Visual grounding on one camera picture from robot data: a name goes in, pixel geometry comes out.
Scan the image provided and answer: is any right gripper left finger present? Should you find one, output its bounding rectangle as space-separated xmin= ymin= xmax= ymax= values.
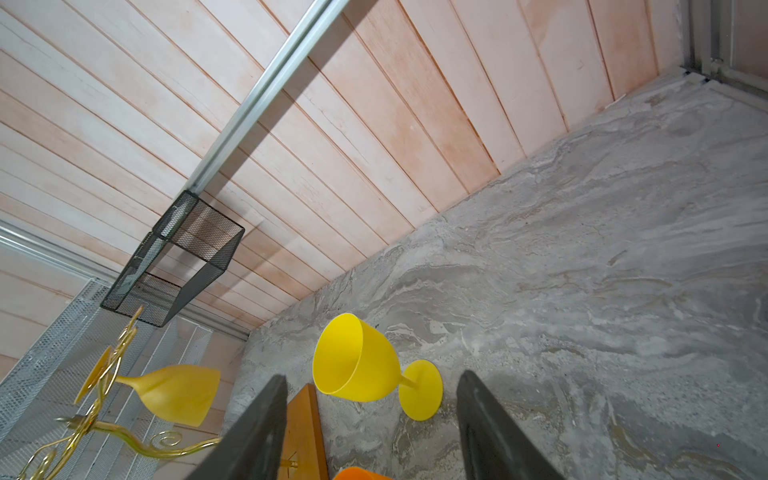
xmin=187 ymin=375 xmax=288 ymax=480

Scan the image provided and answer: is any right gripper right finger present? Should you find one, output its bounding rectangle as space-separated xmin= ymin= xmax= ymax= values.
xmin=457 ymin=370 xmax=563 ymax=480

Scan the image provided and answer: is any orange wine glass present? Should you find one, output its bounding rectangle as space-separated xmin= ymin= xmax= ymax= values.
xmin=334 ymin=467 xmax=392 ymax=480

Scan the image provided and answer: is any amber yellow wine glass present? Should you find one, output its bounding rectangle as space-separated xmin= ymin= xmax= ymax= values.
xmin=113 ymin=364 xmax=221 ymax=427

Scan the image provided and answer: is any gold wire wine glass rack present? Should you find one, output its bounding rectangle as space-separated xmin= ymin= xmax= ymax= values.
xmin=14 ymin=304 xmax=331 ymax=480

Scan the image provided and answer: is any white mesh wall shelf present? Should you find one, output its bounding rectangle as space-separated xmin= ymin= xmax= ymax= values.
xmin=1 ymin=280 xmax=212 ymax=479

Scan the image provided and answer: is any black mesh wall basket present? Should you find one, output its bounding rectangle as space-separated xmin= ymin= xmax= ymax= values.
xmin=101 ymin=191 xmax=245 ymax=327

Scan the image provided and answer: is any aluminium frame rail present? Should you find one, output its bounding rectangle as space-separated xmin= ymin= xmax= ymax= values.
xmin=1 ymin=1 xmax=360 ymax=330

